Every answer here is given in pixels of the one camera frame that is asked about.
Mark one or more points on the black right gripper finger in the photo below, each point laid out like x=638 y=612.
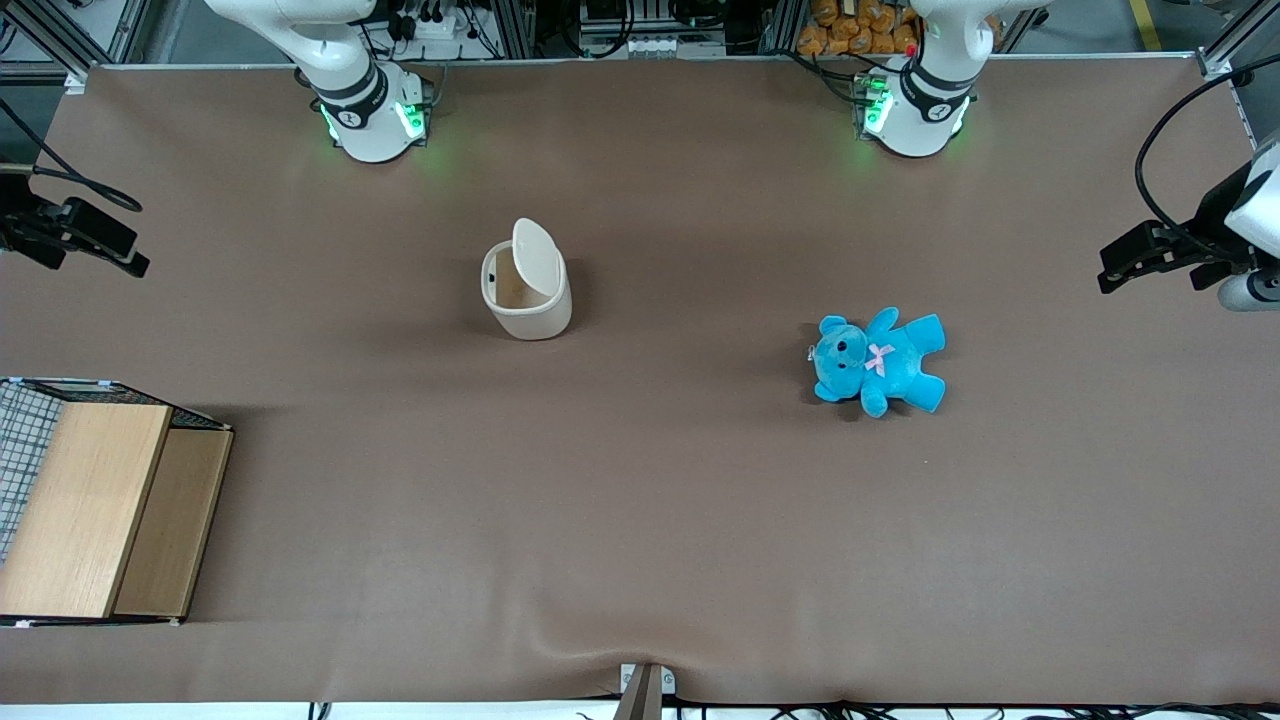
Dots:
x=30 y=248
x=100 y=228

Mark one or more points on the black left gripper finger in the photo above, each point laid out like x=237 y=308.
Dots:
x=1215 y=274
x=1135 y=250

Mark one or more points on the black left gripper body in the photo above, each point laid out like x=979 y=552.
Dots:
x=1208 y=222

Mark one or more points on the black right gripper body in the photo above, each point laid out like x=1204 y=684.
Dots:
x=20 y=228

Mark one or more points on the cream trash can lid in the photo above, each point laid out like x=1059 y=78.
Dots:
x=537 y=255

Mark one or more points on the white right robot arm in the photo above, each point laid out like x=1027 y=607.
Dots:
x=365 y=120

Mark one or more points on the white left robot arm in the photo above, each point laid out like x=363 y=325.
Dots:
x=915 y=120

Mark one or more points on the cream trash can body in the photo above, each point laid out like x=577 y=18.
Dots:
x=535 y=323

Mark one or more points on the blue plush teddy bear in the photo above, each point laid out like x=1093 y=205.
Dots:
x=895 y=365

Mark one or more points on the orange plush toy pile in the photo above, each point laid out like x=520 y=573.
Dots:
x=850 y=30

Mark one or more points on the white power strip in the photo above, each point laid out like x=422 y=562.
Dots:
x=435 y=27

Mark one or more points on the brown table cloth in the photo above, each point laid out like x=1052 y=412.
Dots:
x=640 y=520

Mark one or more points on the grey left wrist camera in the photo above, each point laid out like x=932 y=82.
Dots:
x=1250 y=291

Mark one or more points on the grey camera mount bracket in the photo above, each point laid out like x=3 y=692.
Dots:
x=645 y=692

